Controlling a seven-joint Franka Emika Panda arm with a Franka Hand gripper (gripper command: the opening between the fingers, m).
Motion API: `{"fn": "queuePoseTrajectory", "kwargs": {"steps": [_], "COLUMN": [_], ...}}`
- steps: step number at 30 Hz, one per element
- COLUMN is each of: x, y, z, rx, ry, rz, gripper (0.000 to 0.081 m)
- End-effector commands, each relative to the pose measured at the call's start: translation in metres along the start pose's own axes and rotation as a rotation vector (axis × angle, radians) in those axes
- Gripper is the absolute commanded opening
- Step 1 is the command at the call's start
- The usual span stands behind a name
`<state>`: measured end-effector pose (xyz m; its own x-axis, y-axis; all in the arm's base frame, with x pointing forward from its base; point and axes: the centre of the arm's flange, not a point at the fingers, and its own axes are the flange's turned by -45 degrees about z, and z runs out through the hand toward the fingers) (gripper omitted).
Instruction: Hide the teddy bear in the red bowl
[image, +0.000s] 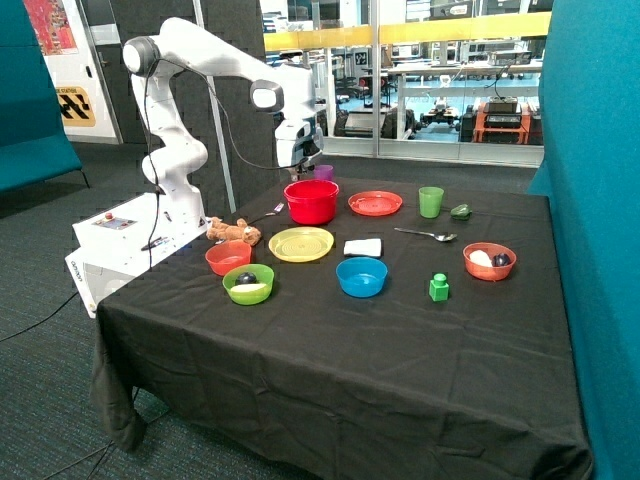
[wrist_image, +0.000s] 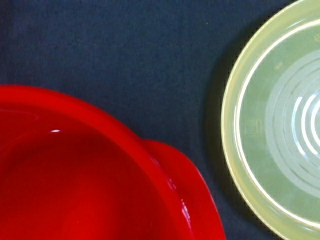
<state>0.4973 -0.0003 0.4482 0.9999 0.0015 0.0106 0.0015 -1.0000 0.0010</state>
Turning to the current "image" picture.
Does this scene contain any lime green bowl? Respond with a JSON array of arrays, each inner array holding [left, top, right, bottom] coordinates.
[[222, 264, 275, 306]]

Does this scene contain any white folded cloth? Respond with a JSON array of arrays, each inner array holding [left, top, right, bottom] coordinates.
[[343, 238, 383, 258]]

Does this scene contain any yellow plastic plate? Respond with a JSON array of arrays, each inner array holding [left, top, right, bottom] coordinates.
[[268, 227, 334, 263]]

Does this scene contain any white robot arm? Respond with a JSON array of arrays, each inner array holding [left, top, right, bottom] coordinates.
[[123, 18, 323, 227]]

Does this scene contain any green plastic cup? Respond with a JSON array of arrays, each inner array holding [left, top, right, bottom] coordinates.
[[418, 186, 444, 219]]

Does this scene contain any yellow black sign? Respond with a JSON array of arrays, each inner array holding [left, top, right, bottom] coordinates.
[[56, 86, 96, 128]]

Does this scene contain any orange-red plastic plate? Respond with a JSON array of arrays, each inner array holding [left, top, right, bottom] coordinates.
[[348, 190, 403, 217]]

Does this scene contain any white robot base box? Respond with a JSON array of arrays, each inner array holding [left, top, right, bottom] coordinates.
[[65, 193, 208, 318]]

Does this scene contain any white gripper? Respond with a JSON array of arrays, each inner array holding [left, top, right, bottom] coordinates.
[[275, 119, 324, 181]]

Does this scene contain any teal sofa left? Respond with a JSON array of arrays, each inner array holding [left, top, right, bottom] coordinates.
[[1, 0, 83, 192]]

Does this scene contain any black tablecloth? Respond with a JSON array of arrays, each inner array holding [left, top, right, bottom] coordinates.
[[91, 179, 595, 479]]

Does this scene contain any metal fork purple handle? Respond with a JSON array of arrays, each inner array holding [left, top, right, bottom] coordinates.
[[247, 202, 284, 224]]

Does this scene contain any white item in green bowl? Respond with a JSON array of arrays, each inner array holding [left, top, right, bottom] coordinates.
[[228, 283, 269, 296]]

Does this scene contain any metal spoon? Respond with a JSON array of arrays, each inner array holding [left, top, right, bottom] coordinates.
[[394, 227, 457, 242]]

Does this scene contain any dark plum in orange bowl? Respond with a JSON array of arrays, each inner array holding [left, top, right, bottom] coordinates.
[[491, 252, 513, 268]]

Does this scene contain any dark plum in green bowl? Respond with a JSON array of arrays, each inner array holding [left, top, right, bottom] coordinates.
[[234, 271, 260, 286]]

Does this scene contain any teal partition right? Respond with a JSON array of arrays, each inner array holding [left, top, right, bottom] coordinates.
[[529, 1, 639, 479]]

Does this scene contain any blue plastic bowl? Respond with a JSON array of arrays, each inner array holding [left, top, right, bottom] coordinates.
[[336, 257, 388, 298]]

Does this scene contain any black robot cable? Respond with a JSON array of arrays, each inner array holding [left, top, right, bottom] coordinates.
[[0, 57, 301, 344]]

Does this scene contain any orange bowl right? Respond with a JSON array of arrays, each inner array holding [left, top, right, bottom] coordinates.
[[463, 242, 517, 281]]

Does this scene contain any green toy pepper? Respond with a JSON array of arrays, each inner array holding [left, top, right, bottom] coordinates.
[[450, 204, 473, 221]]

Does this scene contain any orange black robot cart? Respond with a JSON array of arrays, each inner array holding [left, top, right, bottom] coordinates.
[[472, 97, 531, 145]]

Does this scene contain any brown teddy bear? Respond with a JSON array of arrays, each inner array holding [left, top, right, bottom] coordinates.
[[206, 217, 262, 246]]

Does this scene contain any large red bowl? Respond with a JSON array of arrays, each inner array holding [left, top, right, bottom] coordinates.
[[283, 179, 340, 226]]

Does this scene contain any white item in orange bowl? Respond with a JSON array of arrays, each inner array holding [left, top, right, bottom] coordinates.
[[469, 250, 493, 268]]

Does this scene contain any red poster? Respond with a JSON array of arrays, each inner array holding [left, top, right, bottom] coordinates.
[[23, 0, 78, 56]]

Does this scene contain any small red bowl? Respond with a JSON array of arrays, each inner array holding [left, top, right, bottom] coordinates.
[[205, 240, 252, 276]]

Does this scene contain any purple plastic cup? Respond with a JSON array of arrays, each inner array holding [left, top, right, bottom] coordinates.
[[313, 165, 334, 181]]

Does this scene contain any green toy block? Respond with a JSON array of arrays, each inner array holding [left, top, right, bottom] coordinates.
[[429, 273, 449, 302]]

